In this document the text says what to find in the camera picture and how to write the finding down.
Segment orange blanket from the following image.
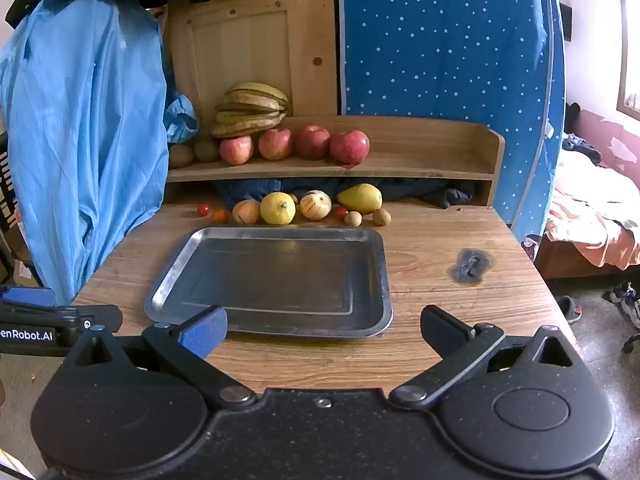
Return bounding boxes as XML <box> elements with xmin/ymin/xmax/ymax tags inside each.
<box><xmin>545</xmin><ymin>180</ymin><xmax>640</xmax><ymax>268</ymax></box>

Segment orange peach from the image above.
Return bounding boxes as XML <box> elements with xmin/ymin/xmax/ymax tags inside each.
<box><xmin>232</xmin><ymin>199</ymin><xmax>262</xmax><ymax>225</ymax></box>

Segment metal tray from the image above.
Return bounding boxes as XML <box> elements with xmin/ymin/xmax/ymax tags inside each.
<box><xmin>144</xmin><ymin>226</ymin><xmax>393</xmax><ymax>338</ymax></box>

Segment pair of sneakers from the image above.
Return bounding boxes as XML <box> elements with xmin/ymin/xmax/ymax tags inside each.
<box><xmin>609</xmin><ymin>280</ymin><xmax>640</xmax><ymax>328</ymax></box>

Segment slipper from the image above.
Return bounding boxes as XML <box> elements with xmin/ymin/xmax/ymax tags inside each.
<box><xmin>556</xmin><ymin>296</ymin><xmax>582</xmax><ymax>324</ymax></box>

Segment wooden desk shelf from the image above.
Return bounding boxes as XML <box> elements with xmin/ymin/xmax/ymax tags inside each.
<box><xmin>167</xmin><ymin>115</ymin><xmax>506</xmax><ymax>207</ymax></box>

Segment bed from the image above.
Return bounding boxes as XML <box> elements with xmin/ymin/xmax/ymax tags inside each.
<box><xmin>520</xmin><ymin>105</ymin><xmax>640</xmax><ymax>281</ymax></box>

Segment red apple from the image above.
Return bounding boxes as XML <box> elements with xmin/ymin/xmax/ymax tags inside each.
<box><xmin>329</xmin><ymin>130</ymin><xmax>371</xmax><ymax>166</ymax></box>
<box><xmin>219</xmin><ymin>135</ymin><xmax>254</xmax><ymax>166</ymax></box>
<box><xmin>293</xmin><ymin>125</ymin><xmax>332</xmax><ymax>161</ymax></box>
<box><xmin>258</xmin><ymin>128</ymin><xmax>293</xmax><ymax>161</ymax></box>

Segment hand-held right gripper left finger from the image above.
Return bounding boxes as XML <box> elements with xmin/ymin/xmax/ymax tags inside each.
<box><xmin>64</xmin><ymin>304</ymin><xmax>257</xmax><ymax>407</ymax></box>

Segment yellow lemon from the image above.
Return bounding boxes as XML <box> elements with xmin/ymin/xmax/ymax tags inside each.
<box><xmin>260</xmin><ymin>192</ymin><xmax>297</xmax><ymax>225</ymax></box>

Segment cardboard box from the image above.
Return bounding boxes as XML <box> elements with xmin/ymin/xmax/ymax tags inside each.
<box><xmin>10</xmin><ymin>255</ymin><xmax>46</xmax><ymax>291</ymax></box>

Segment wooden panel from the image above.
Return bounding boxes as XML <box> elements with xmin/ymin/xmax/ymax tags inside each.
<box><xmin>160</xmin><ymin>0</ymin><xmax>341</xmax><ymax>121</ymax></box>

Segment window frame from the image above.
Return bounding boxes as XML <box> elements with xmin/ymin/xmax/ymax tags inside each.
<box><xmin>615</xmin><ymin>0</ymin><xmax>640</xmax><ymax>121</ymax></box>

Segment bunch of ripe bananas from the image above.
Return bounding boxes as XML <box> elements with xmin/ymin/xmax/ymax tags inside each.
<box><xmin>211</xmin><ymin>82</ymin><xmax>291</xmax><ymax>139</ymax></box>

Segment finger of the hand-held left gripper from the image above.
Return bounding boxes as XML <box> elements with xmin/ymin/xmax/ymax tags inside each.
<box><xmin>0</xmin><ymin>285</ymin><xmax>124</xmax><ymax>347</ymax></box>

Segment small blue plastic bag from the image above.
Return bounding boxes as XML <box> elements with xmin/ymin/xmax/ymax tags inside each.
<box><xmin>164</xmin><ymin>94</ymin><xmax>200</xmax><ymax>145</ymax></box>

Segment yellow-green pear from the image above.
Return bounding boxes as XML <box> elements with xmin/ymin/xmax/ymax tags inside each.
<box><xmin>336</xmin><ymin>183</ymin><xmax>383</xmax><ymax>214</ymax></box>

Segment striped pepino melon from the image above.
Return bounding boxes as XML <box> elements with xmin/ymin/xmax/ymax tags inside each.
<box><xmin>299</xmin><ymin>190</ymin><xmax>332</xmax><ymax>219</ymax></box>

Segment black crate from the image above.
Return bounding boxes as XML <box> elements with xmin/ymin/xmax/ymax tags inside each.
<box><xmin>0</xmin><ymin>130</ymin><xmax>18</xmax><ymax>231</ymax></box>

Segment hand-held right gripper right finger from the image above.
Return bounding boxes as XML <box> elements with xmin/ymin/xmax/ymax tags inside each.
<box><xmin>390</xmin><ymin>305</ymin><xmax>576</xmax><ymax>408</ymax></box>

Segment blue polka dot fabric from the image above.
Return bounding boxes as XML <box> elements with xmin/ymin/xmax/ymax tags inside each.
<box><xmin>337</xmin><ymin>0</ymin><xmax>568</xmax><ymax>241</ymax></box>

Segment blue plastic sheet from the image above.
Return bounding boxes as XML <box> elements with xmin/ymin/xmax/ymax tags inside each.
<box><xmin>0</xmin><ymin>0</ymin><xmax>171</xmax><ymax>306</ymax></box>

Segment dark clothes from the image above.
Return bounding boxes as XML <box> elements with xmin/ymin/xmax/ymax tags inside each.
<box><xmin>562</xmin><ymin>132</ymin><xmax>606</xmax><ymax>163</ymax></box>

